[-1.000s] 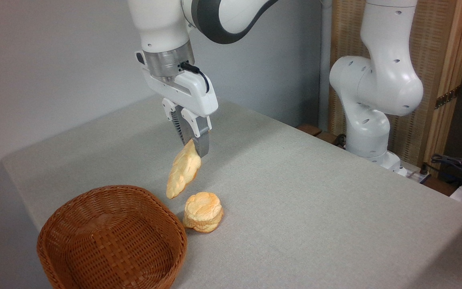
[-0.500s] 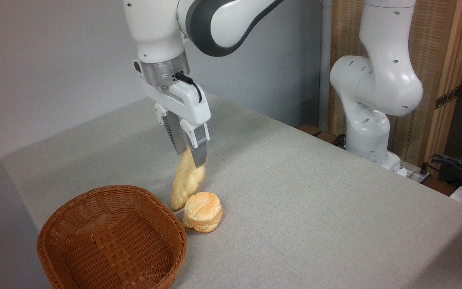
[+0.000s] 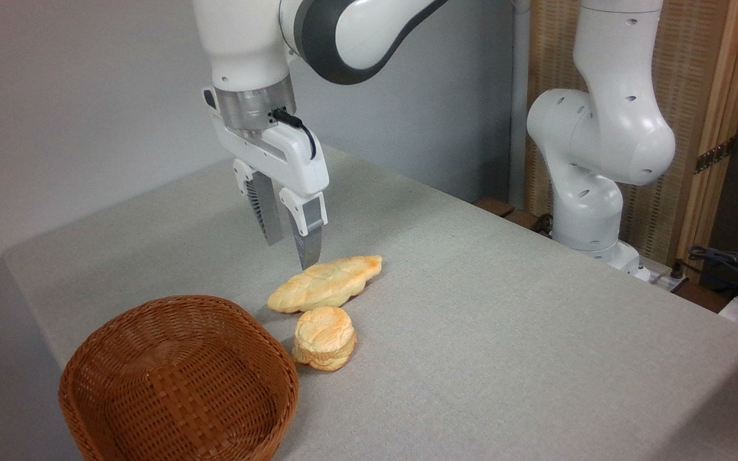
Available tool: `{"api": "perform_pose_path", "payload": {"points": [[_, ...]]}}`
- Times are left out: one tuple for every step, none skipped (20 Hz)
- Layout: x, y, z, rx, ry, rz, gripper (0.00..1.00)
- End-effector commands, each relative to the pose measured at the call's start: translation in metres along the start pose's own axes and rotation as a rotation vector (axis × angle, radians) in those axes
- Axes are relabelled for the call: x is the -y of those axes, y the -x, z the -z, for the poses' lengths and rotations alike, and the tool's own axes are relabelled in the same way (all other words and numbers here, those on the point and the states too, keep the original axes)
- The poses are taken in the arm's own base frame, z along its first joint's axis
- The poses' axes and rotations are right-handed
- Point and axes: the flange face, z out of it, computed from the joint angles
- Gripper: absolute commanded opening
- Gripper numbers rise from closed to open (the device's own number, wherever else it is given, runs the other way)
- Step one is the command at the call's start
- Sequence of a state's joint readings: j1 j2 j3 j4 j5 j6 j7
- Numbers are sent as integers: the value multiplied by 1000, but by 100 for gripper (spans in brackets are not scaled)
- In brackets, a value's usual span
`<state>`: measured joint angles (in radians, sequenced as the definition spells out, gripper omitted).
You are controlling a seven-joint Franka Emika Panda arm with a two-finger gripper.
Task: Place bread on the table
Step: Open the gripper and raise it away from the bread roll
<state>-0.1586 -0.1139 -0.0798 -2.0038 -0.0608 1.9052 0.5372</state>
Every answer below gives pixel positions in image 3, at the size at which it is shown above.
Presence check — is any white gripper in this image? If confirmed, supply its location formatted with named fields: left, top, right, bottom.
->
left=202, top=85, right=331, bottom=271

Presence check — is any long braided bread loaf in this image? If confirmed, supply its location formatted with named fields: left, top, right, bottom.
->
left=266, top=255, right=384, bottom=315

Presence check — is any round bread bun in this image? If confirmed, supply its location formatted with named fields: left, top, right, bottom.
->
left=291, top=306, right=359, bottom=373

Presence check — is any brown wicker basket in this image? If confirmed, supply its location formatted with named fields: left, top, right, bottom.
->
left=58, top=295, right=300, bottom=461

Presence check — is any brown wooden block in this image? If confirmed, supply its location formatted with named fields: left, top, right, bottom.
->
left=473, top=197, right=516, bottom=219

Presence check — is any metal screen hinge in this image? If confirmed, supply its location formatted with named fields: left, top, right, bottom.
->
left=694, top=137, right=737, bottom=175

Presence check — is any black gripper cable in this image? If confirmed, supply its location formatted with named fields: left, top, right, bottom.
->
left=271, top=108, right=318, bottom=161

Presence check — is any woven folding screen wooden frame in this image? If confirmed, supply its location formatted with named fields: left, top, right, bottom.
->
left=523, top=0, right=738, bottom=282

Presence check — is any black cable bundle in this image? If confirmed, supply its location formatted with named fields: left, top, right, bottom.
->
left=679, top=245, right=738, bottom=303

